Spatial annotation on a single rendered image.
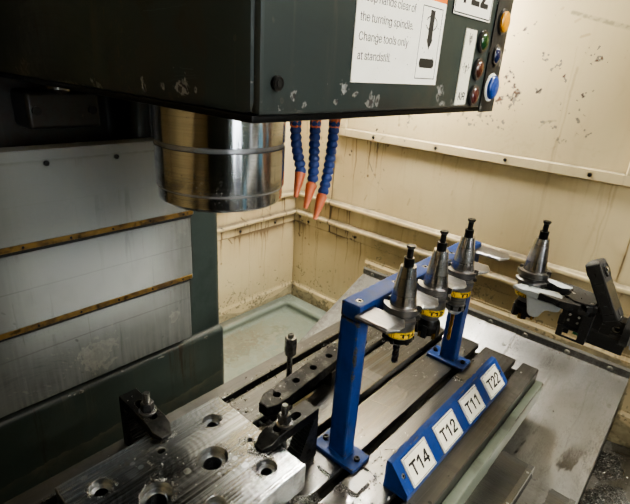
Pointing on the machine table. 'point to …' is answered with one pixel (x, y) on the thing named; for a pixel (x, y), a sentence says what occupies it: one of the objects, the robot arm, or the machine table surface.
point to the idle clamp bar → (300, 383)
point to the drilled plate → (248, 486)
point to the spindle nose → (217, 161)
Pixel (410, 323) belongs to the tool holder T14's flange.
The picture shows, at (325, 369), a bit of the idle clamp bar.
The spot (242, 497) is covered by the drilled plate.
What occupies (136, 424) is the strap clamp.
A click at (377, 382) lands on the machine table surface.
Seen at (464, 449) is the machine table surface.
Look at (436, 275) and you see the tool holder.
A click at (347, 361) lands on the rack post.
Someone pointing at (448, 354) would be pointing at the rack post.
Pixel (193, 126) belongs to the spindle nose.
